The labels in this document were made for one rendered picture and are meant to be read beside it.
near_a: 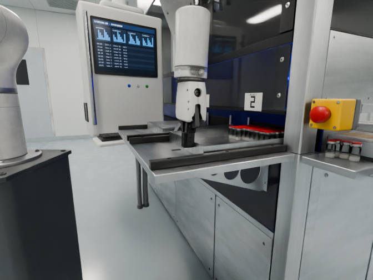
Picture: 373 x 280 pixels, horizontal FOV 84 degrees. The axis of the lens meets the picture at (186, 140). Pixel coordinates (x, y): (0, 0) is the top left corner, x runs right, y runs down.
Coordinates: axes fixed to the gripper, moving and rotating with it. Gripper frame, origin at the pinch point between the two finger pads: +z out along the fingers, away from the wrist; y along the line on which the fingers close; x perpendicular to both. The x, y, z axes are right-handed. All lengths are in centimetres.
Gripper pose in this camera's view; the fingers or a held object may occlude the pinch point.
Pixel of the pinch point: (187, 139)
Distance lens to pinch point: 55.8
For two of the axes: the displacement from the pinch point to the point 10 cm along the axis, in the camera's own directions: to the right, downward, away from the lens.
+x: -9.2, 0.5, -4.0
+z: -0.4, 9.8, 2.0
